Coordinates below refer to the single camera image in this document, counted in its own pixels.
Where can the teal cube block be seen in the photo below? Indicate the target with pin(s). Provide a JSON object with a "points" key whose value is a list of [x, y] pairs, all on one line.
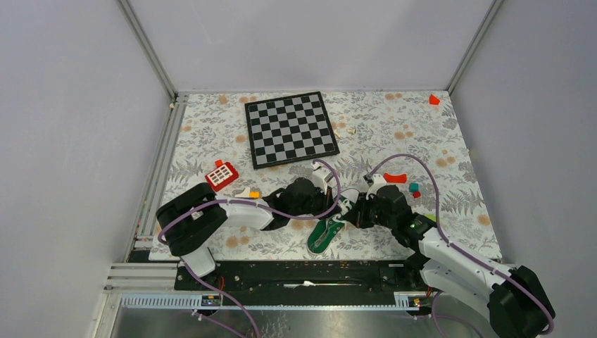
{"points": [[413, 187]]}

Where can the black grey chessboard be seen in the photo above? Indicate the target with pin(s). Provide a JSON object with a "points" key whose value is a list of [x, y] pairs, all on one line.
{"points": [[289, 129]]}

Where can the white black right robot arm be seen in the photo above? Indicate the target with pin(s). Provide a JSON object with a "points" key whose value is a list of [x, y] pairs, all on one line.
{"points": [[511, 299]]}

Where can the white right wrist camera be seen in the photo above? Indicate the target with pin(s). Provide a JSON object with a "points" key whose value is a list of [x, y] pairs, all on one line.
{"points": [[375, 182]]}

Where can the red wedge block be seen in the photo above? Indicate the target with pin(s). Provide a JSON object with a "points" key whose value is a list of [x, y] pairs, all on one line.
{"points": [[433, 100]]}

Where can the stacked colourful toy bricks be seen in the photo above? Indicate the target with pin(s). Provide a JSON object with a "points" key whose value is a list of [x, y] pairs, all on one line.
{"points": [[247, 193]]}

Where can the red arch block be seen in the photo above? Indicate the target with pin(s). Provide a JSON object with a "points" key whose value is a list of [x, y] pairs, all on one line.
{"points": [[395, 179]]}

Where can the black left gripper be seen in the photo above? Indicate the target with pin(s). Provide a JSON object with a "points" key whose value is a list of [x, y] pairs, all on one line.
{"points": [[327, 201]]}

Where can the lime green block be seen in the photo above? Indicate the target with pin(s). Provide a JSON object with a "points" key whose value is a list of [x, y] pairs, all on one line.
{"points": [[433, 217]]}

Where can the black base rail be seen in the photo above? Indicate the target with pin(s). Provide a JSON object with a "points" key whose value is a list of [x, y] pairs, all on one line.
{"points": [[294, 285]]}

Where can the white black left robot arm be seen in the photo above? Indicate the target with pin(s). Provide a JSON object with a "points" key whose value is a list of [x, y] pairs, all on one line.
{"points": [[189, 220]]}

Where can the floral table mat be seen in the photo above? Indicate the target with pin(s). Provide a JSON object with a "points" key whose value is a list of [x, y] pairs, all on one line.
{"points": [[396, 133]]}

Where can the green canvas sneaker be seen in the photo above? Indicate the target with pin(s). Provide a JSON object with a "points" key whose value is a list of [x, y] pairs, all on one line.
{"points": [[326, 230]]}

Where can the red toy brick window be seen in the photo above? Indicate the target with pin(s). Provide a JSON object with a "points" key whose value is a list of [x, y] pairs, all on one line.
{"points": [[223, 175]]}

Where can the small wooden piece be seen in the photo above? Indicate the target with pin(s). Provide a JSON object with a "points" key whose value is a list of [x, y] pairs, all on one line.
{"points": [[341, 133]]}

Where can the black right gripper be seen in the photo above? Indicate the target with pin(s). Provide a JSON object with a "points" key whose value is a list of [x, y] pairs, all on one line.
{"points": [[356, 215]]}

